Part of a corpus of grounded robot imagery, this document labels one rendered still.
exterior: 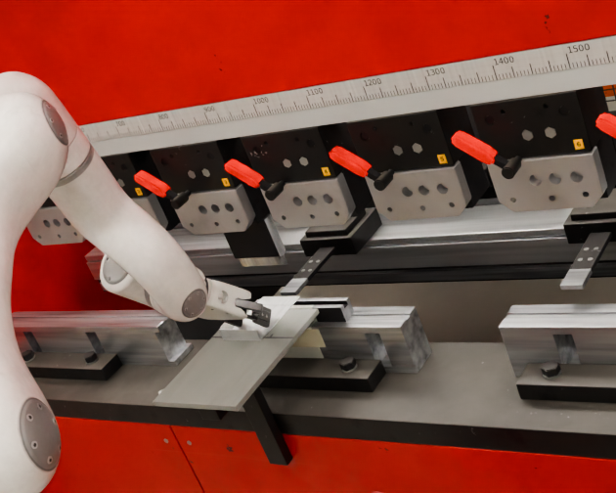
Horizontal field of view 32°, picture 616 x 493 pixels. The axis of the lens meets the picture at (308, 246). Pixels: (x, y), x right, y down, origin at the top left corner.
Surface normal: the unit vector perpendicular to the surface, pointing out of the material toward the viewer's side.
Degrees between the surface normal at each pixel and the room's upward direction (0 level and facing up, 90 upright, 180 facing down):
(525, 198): 90
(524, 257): 90
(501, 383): 0
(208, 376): 0
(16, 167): 98
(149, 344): 90
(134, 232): 58
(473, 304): 0
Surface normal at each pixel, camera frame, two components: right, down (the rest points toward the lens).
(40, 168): 0.77, 0.30
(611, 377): -0.35, -0.84
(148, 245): 0.28, -0.21
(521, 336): -0.49, 0.53
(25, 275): 0.80, -0.04
